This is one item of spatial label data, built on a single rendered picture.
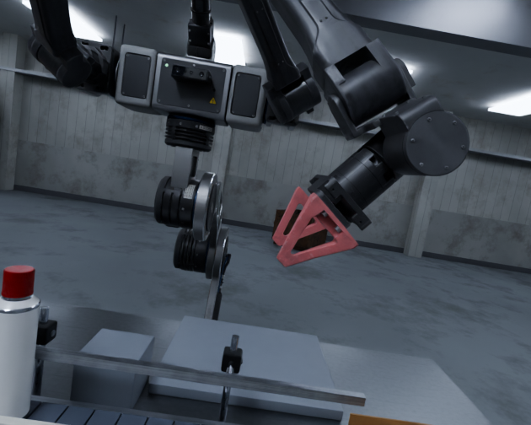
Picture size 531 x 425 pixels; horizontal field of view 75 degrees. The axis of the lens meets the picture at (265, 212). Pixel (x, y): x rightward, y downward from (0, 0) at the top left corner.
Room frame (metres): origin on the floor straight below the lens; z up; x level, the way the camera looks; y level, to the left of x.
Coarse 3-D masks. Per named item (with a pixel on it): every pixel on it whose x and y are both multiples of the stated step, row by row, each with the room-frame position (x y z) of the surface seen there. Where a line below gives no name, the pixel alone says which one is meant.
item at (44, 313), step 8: (40, 312) 0.51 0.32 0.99; (48, 312) 0.51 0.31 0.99; (40, 320) 0.51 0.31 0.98; (48, 320) 0.52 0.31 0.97; (40, 328) 0.50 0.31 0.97; (48, 328) 0.50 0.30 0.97; (40, 336) 0.50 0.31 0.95; (48, 336) 0.50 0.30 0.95; (40, 344) 0.50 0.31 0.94; (40, 360) 0.51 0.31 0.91; (40, 368) 0.51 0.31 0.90; (40, 376) 0.51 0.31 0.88; (40, 384) 0.51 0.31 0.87; (32, 392) 0.51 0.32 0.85; (40, 392) 0.52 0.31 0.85
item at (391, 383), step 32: (64, 320) 0.79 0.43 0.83; (96, 320) 0.81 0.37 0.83; (128, 320) 0.84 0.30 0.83; (160, 320) 0.87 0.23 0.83; (160, 352) 0.72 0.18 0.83; (352, 352) 0.87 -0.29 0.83; (384, 352) 0.90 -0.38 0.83; (32, 384) 0.56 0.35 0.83; (64, 384) 0.57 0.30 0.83; (352, 384) 0.73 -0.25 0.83; (384, 384) 0.75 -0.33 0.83; (416, 384) 0.77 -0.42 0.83; (448, 384) 0.80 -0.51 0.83; (192, 416) 0.55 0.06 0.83; (256, 416) 0.57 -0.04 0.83; (288, 416) 0.59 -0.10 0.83; (384, 416) 0.63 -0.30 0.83; (416, 416) 0.65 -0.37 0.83; (448, 416) 0.67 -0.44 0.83; (480, 416) 0.69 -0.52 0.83
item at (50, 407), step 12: (36, 408) 0.45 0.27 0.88; (48, 408) 0.45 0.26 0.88; (60, 408) 0.45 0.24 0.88; (72, 408) 0.46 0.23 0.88; (84, 408) 0.46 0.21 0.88; (36, 420) 0.43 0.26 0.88; (48, 420) 0.43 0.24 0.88; (60, 420) 0.43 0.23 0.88; (72, 420) 0.44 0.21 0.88; (84, 420) 0.44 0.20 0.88; (96, 420) 0.44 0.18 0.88; (108, 420) 0.45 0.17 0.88; (120, 420) 0.45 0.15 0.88; (132, 420) 0.45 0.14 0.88; (144, 420) 0.46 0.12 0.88; (156, 420) 0.46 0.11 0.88; (168, 420) 0.47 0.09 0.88
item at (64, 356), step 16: (48, 352) 0.45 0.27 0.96; (64, 352) 0.46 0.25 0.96; (80, 352) 0.46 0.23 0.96; (112, 368) 0.46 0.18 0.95; (128, 368) 0.46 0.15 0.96; (144, 368) 0.46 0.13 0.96; (160, 368) 0.46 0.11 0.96; (176, 368) 0.47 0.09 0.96; (224, 384) 0.46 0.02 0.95; (240, 384) 0.46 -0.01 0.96; (256, 384) 0.46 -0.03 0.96; (272, 384) 0.47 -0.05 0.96; (288, 384) 0.47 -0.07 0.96; (320, 400) 0.47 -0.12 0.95; (336, 400) 0.47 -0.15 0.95; (352, 400) 0.47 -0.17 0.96
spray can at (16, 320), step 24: (24, 288) 0.42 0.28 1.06; (0, 312) 0.40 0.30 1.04; (24, 312) 0.41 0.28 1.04; (0, 336) 0.40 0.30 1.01; (24, 336) 0.41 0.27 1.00; (0, 360) 0.40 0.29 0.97; (24, 360) 0.42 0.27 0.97; (0, 384) 0.40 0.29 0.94; (24, 384) 0.42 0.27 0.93; (0, 408) 0.40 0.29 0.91; (24, 408) 0.42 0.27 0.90
